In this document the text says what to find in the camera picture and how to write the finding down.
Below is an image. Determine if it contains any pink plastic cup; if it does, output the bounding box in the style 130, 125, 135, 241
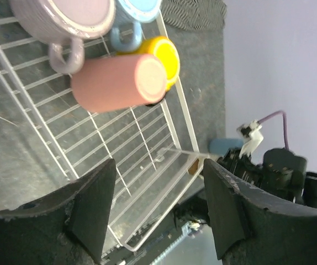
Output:
71, 54, 167, 113

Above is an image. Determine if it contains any yellow plastic cup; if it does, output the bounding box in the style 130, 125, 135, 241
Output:
116, 35, 181, 107

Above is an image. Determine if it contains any striped cloth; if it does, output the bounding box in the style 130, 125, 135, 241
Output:
161, 0, 227, 31

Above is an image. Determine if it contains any light blue cable duct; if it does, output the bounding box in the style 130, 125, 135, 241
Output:
136, 223, 200, 265

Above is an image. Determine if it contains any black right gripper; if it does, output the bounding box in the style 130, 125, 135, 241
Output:
217, 147, 263, 187

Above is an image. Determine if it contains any metal steel cup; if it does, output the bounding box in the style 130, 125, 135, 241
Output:
188, 159, 199, 176

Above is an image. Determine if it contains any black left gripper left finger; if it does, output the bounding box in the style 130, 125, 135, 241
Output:
0, 158, 117, 264

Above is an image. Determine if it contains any light blue textured mug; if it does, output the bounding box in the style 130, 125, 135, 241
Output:
110, 0, 162, 52

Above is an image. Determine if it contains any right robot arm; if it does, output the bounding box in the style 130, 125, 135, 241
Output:
217, 148, 317, 208

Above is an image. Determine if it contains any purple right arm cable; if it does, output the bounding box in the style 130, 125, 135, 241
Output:
259, 110, 292, 151

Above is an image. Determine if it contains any blue plastic cup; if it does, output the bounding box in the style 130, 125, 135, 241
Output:
208, 138, 244, 156

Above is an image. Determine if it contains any white wire dish rack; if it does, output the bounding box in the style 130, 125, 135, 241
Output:
0, 1, 203, 253

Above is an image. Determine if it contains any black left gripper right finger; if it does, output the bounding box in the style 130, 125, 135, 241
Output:
203, 159, 317, 264

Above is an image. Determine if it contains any lilac textured mug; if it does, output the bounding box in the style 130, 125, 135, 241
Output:
9, 0, 116, 75

